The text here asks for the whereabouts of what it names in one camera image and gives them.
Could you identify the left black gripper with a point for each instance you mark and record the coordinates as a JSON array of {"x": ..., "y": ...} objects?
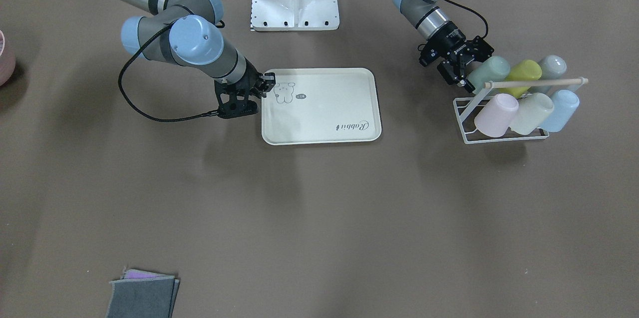
[{"x": 451, "y": 38}]

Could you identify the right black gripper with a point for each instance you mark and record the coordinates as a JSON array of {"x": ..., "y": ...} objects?
[{"x": 251, "y": 80}]

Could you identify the green cup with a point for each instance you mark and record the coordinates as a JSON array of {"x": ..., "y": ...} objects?
[{"x": 494, "y": 69}]

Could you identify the cream rabbit tray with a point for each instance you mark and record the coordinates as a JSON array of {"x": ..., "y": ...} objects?
[{"x": 321, "y": 105}]

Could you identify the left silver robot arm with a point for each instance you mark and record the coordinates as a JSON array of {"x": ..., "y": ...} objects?
[{"x": 425, "y": 16}]

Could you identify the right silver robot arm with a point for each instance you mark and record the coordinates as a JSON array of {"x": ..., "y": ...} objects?
[{"x": 186, "y": 33}]

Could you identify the white cup rack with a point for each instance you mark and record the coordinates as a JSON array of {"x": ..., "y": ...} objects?
[{"x": 466, "y": 109}]

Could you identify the pink cup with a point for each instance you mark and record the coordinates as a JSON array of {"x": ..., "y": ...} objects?
[{"x": 495, "y": 118}]

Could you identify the yellow cup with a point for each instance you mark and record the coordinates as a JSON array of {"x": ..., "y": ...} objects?
[{"x": 526, "y": 70}]

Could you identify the cream cup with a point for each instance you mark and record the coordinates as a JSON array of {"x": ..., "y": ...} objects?
[{"x": 533, "y": 110}]

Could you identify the grey cup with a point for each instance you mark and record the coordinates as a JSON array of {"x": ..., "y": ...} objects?
[{"x": 553, "y": 67}]

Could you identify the blue cup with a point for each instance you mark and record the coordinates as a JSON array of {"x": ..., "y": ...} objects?
[{"x": 565, "y": 103}]

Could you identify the grey folded cloth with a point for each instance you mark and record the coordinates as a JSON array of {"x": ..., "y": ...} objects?
[{"x": 143, "y": 294}]

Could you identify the pink bowl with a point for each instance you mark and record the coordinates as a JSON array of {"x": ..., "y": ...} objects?
[{"x": 7, "y": 59}]

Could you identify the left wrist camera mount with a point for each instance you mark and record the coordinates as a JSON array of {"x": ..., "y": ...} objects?
[{"x": 478, "y": 49}]

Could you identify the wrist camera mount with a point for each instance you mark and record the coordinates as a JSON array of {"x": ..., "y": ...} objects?
[
  {"x": 478, "y": 49},
  {"x": 235, "y": 104}
]

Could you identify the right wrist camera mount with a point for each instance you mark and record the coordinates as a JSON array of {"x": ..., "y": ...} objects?
[{"x": 235, "y": 104}]

